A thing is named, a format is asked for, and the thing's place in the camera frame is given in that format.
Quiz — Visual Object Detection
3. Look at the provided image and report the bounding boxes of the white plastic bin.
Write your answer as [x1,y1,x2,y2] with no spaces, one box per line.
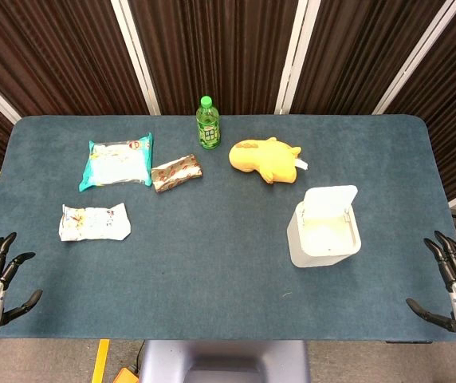
[286,184,363,269]

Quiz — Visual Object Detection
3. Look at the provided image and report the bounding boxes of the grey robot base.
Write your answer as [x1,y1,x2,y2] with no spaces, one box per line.
[137,339,312,383]

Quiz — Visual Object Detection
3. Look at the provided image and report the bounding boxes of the white crumpled snack bag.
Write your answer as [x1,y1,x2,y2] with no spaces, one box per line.
[58,202,132,243]

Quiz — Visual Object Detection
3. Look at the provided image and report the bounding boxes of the teal and white snack bag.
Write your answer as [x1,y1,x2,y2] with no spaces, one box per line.
[77,132,154,193]

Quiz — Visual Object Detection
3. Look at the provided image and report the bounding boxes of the green plastic drink bottle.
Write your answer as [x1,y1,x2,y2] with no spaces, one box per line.
[195,95,222,150]

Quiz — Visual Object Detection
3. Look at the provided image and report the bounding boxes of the brown patterned snack wrapper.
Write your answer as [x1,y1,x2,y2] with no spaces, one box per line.
[150,154,203,194]

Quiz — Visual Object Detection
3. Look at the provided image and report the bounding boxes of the yellow plush toy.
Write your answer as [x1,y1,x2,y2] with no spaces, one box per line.
[228,136,309,185]

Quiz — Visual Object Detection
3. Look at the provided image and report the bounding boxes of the orange box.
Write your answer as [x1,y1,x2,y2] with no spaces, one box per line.
[112,366,140,383]

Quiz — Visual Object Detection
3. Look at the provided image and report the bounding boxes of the blue table mat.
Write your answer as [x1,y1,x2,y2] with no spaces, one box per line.
[0,114,456,342]

